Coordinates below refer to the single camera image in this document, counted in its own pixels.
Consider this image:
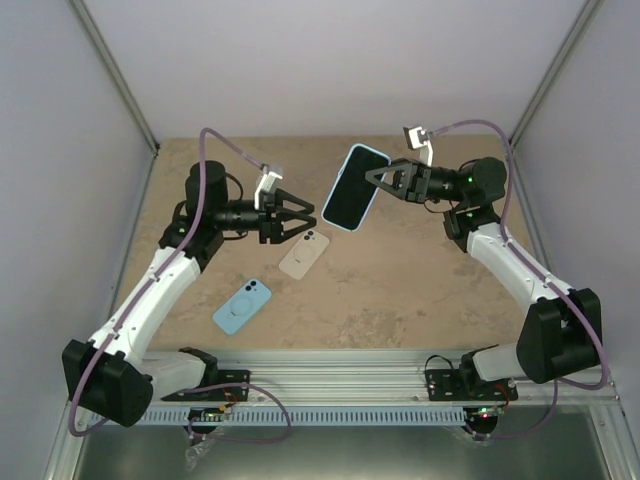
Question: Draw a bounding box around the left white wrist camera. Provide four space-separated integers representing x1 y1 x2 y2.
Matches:
253 164 283 210

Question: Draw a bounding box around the clear plastic bag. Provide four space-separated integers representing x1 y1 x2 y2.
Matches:
185 439 213 472

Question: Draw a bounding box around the blue phone case on table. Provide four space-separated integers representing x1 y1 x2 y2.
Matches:
212 278 272 335

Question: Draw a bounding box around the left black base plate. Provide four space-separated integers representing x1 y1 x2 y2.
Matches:
160 368 251 402

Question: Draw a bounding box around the aluminium rail frame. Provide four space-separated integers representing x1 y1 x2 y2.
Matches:
42 134 640 480

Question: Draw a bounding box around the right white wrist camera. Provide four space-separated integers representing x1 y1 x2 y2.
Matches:
403 126 434 167

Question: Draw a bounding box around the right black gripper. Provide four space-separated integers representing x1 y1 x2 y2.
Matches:
365 157 468 205

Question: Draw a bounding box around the aluminium corner post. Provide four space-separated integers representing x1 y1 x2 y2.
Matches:
67 0 160 156
510 0 604 149

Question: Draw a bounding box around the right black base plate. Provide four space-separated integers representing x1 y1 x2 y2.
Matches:
424 354 519 402

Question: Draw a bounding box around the light blue phone case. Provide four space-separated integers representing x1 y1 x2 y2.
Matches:
320 143 392 232

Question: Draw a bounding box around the right circuit board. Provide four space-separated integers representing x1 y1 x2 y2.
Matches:
468 405 505 422

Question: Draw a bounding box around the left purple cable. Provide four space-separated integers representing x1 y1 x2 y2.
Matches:
67 127 294 445

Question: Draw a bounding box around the blue slotted cable duct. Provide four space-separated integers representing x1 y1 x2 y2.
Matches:
138 405 466 427

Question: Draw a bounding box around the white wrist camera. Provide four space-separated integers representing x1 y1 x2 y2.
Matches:
253 164 283 210
403 126 434 167

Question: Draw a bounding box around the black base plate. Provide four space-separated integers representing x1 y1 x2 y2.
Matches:
160 368 251 402
424 354 519 402

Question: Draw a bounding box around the circuit board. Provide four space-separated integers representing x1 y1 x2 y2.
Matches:
188 404 233 423
468 405 505 422

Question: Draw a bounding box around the left aluminium corner post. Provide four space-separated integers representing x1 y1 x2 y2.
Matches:
67 0 160 156

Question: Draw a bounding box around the right aluminium corner post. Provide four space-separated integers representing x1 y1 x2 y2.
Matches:
510 0 604 149

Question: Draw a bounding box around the beige phone case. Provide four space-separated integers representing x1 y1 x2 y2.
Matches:
278 230 330 280

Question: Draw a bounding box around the left circuit board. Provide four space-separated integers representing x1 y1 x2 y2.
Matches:
188 404 233 423

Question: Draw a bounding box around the black smartphone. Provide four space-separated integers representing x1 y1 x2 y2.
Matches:
322 145 390 229

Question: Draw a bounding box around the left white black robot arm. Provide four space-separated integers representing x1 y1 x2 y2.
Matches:
62 161 317 427

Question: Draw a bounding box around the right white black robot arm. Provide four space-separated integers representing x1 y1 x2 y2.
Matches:
365 157 604 399

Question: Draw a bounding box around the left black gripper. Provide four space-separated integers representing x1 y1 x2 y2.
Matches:
215 189 317 245

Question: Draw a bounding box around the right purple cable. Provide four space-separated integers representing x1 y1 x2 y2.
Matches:
429 118 612 441

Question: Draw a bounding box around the purple cable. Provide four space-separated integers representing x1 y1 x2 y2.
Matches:
67 127 294 445
429 118 612 441

